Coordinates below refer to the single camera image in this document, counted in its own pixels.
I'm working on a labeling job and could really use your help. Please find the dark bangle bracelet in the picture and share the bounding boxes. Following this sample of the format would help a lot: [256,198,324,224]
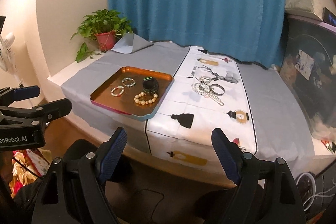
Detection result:
[209,84,226,97]

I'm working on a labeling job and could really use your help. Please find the red floral fabric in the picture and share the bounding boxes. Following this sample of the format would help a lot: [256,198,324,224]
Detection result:
[9,148,52,198]

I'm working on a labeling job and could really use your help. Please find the green black watch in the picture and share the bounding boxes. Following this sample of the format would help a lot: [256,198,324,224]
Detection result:
[142,76,159,94]

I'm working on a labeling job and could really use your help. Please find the wooden bead bracelet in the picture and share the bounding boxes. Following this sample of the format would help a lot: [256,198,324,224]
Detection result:
[133,91,159,106]

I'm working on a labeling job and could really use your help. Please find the white printed table runner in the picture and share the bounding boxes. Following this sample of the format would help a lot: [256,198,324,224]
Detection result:
[146,46,257,173]

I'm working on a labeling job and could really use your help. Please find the clear crystal bead chain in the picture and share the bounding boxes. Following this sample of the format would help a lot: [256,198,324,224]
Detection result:
[191,82,224,106]

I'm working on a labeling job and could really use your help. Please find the red white bead bracelet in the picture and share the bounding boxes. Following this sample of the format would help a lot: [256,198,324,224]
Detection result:
[110,85,125,97]

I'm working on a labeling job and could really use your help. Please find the orange metal tray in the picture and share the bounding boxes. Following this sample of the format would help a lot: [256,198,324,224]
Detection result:
[90,67,174,121]

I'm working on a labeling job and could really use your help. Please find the grey table cloth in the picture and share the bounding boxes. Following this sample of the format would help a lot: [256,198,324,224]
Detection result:
[61,42,314,176]

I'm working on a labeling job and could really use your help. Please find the white fan head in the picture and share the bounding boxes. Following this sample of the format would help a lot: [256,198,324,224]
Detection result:
[0,32,15,73]

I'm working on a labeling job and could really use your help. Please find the dark printed storage box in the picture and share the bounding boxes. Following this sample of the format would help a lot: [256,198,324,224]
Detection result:
[280,15,335,141]

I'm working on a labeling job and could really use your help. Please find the white fan pole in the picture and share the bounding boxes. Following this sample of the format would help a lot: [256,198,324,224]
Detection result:
[11,66,24,88]

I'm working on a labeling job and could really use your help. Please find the green white bead bracelet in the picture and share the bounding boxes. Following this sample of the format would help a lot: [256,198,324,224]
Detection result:
[121,77,137,88]

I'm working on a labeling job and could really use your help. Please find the red flower pot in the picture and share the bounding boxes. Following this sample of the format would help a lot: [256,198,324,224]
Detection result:
[96,31,116,52]

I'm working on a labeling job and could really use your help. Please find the green potted plant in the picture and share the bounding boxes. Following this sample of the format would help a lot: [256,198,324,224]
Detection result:
[71,9,133,53]

